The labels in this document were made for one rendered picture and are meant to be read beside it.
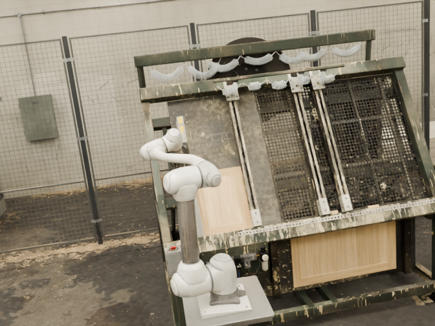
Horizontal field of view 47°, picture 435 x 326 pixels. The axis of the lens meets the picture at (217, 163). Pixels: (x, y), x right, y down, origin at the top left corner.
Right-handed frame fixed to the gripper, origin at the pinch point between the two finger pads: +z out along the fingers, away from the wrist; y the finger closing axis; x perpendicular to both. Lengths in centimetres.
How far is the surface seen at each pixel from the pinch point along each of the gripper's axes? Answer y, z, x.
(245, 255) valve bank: -1, 36, 71
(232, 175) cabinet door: -35.5, 25.0, 20.5
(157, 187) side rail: 14.1, 20.1, -7.5
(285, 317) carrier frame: -6, 90, 113
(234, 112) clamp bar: -70, 8, -14
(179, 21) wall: -284, 246, -346
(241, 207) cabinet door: -24, 33, 43
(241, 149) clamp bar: -53, 15, 13
